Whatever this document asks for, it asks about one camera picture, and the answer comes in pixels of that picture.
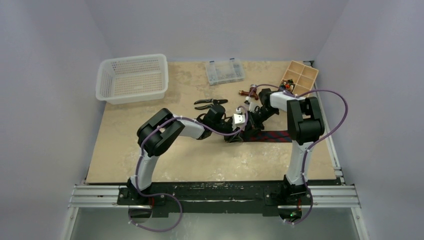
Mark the red navy striped tie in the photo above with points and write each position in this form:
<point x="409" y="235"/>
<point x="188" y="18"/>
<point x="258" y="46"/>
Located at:
<point x="273" y="136"/>

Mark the clear plastic organizer box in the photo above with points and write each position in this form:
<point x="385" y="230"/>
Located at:
<point x="225" y="71"/>

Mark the wooden compartment box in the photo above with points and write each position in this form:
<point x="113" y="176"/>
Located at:
<point x="304" y="76"/>

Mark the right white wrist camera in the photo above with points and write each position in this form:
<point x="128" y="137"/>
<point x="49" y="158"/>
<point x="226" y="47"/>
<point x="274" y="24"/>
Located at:
<point x="252" y="106"/>

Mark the white plastic basket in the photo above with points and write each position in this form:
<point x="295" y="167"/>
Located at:
<point x="132" y="79"/>

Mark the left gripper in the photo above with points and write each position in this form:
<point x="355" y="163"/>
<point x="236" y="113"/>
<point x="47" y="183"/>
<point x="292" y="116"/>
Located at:
<point x="234" y="137"/>

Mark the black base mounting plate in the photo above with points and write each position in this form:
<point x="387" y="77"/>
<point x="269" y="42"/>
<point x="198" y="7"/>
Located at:
<point x="213" y="197"/>

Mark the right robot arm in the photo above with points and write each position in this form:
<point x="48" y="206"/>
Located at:
<point x="305" y="126"/>

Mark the multicolour rolled tie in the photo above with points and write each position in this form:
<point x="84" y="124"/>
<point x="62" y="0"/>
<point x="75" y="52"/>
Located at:
<point x="288" y="85"/>

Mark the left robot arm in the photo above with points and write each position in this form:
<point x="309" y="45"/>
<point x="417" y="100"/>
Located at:
<point x="158" y="134"/>

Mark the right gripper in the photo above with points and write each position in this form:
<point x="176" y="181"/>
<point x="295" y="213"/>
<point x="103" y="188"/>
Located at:
<point x="251" y="125"/>

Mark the black pliers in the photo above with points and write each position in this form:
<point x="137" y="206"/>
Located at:
<point x="209" y="103"/>

